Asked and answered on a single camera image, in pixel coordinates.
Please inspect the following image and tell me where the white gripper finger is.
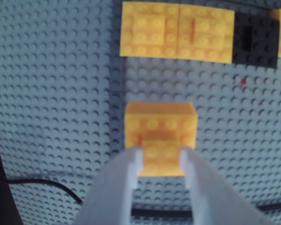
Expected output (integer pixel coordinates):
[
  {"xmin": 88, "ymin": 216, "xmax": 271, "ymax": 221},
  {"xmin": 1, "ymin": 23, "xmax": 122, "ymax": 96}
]
[
  {"xmin": 77, "ymin": 146, "xmax": 144, "ymax": 225},
  {"xmin": 179, "ymin": 146, "xmax": 280, "ymax": 225}
]

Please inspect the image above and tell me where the black Lego cube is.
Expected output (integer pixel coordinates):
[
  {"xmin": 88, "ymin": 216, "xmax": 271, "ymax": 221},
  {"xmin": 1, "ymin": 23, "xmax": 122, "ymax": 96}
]
[{"xmin": 233, "ymin": 10, "xmax": 280, "ymax": 69}]

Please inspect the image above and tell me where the grey Lego baseplate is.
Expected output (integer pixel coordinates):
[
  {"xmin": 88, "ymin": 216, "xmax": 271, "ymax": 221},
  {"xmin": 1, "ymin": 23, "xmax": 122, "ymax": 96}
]
[{"xmin": 0, "ymin": 0, "xmax": 281, "ymax": 225}]

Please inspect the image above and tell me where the black cable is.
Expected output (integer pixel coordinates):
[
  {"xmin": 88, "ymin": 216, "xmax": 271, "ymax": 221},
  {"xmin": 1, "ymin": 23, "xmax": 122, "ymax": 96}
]
[{"xmin": 0, "ymin": 173, "xmax": 84, "ymax": 206}]

